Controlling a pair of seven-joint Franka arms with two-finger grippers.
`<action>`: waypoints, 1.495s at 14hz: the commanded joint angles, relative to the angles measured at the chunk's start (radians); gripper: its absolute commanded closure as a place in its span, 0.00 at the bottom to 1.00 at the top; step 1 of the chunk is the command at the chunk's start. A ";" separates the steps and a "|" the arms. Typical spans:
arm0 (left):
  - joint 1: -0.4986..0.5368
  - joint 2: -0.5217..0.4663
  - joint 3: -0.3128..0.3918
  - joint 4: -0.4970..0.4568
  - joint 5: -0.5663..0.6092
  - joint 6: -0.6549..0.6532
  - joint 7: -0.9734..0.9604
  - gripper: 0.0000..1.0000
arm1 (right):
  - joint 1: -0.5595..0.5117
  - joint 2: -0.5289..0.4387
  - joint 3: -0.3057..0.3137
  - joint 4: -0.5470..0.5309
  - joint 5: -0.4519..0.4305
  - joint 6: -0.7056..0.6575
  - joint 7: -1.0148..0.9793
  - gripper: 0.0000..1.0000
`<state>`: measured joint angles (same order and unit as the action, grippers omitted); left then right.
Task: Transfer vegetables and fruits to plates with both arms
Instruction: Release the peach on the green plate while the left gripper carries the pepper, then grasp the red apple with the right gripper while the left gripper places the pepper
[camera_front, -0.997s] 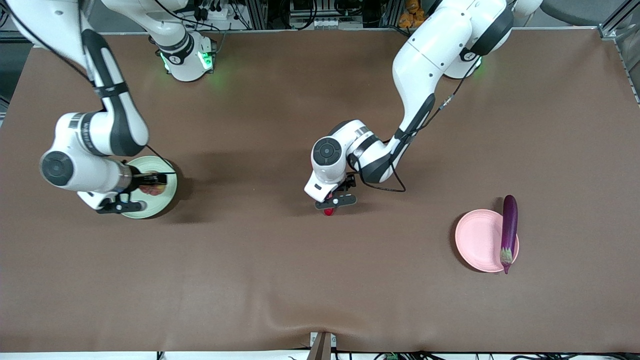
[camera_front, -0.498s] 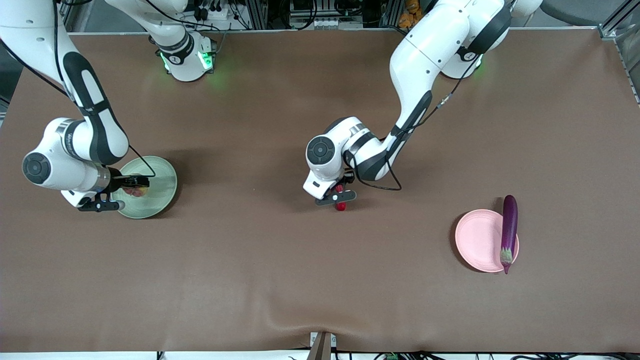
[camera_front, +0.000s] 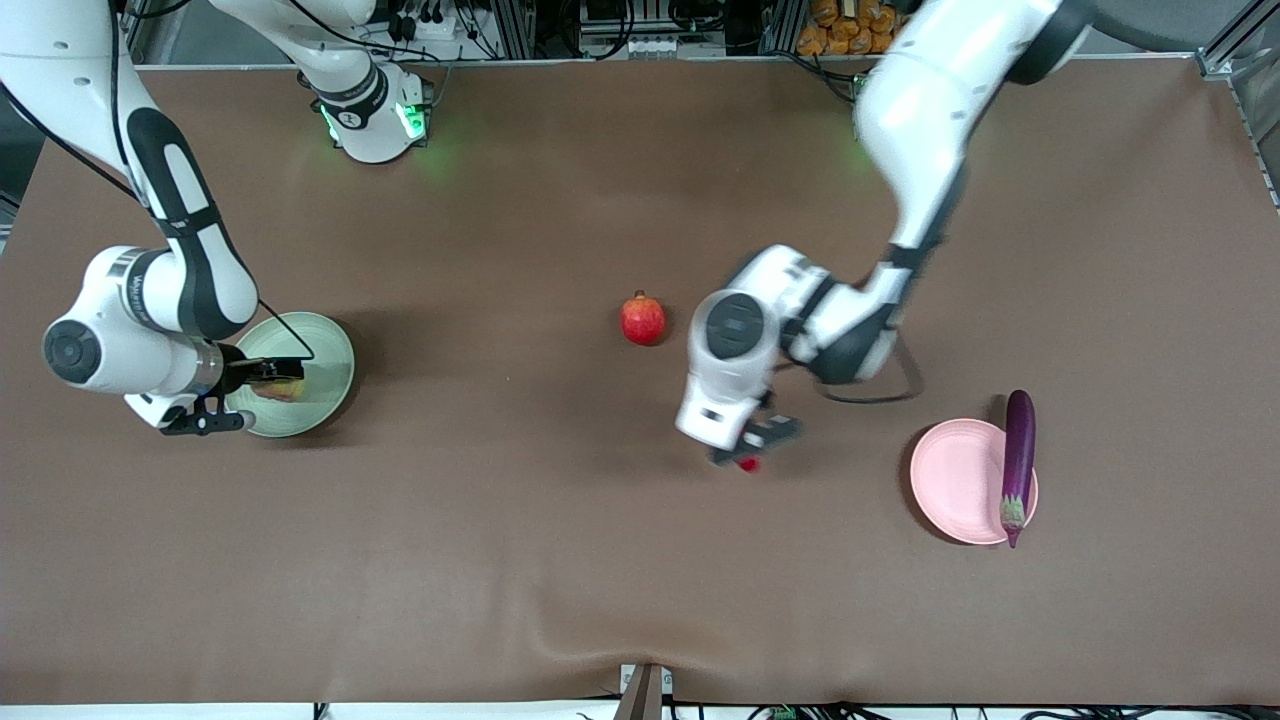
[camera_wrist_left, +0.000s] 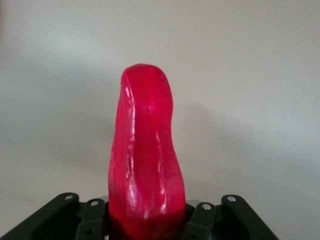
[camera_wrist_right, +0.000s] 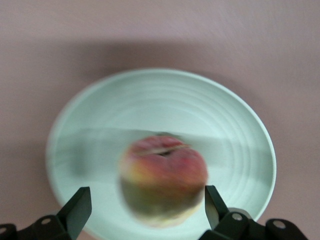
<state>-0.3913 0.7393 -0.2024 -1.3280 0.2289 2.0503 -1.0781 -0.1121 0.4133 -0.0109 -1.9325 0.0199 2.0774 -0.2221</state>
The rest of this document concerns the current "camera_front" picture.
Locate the white terminal block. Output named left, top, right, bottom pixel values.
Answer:
left=575, top=35, right=682, bottom=60

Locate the aluminium frame rail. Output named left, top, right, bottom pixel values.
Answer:
left=1196, top=0, right=1280, bottom=213

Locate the red pomegranate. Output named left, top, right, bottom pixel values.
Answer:
left=619, top=290, right=668, bottom=348

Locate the orange packaged items pile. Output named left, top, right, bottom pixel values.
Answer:
left=797, top=0, right=897, bottom=57

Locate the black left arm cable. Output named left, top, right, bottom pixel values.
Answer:
left=812, top=333, right=927, bottom=407

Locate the pink round plate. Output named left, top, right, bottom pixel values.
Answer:
left=909, top=418, right=1040, bottom=546

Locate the light green round plate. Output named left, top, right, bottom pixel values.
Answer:
left=225, top=312, right=356, bottom=439

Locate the grey metal table bracket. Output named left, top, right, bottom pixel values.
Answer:
left=613, top=663, right=675, bottom=720

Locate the purple eggplant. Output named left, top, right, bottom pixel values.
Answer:
left=999, top=390, right=1038, bottom=550

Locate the white power strip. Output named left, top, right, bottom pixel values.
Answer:
left=372, top=3, right=459, bottom=49

